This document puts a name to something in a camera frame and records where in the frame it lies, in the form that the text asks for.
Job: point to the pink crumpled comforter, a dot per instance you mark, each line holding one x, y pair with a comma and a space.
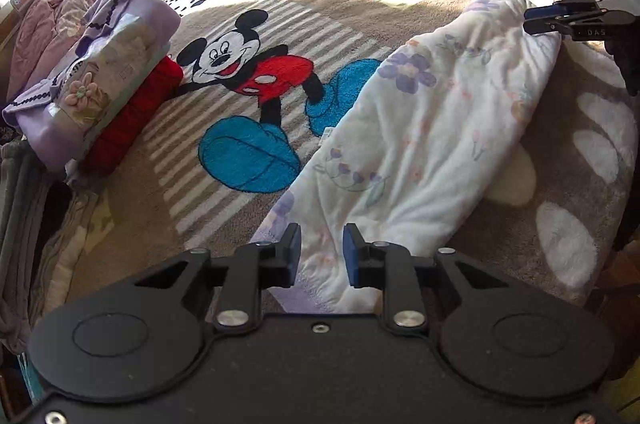
80, 9

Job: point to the cartoon mouse blanket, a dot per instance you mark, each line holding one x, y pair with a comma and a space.
240, 69

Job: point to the red folded garment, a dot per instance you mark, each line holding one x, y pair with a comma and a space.
135, 114

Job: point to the purple collared folded shirt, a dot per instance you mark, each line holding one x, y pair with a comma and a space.
100, 69

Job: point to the white floral quilted garment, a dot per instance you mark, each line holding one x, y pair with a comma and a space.
430, 129

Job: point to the stack of folded pale garments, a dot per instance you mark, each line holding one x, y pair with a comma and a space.
30, 224

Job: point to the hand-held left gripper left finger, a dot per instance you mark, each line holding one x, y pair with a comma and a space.
295, 254

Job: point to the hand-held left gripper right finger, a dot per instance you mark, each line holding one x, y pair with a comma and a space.
351, 256

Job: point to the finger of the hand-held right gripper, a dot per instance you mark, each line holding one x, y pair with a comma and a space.
539, 12
545, 27

